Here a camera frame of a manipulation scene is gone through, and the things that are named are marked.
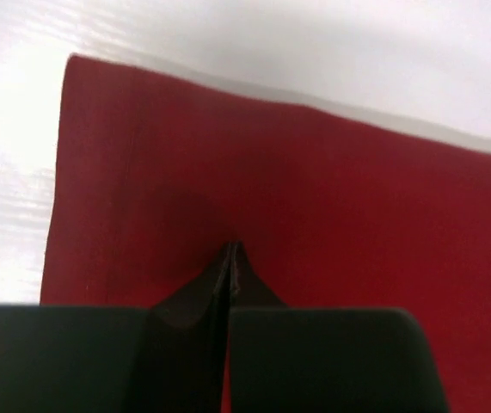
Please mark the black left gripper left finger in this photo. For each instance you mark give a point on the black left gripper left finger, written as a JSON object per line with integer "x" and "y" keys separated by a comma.
{"x": 167, "y": 358}

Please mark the red t shirt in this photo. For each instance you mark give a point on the red t shirt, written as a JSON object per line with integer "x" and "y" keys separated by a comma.
{"x": 155, "y": 174}

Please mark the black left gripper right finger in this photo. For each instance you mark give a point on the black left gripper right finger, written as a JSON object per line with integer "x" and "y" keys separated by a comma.
{"x": 285, "y": 359}

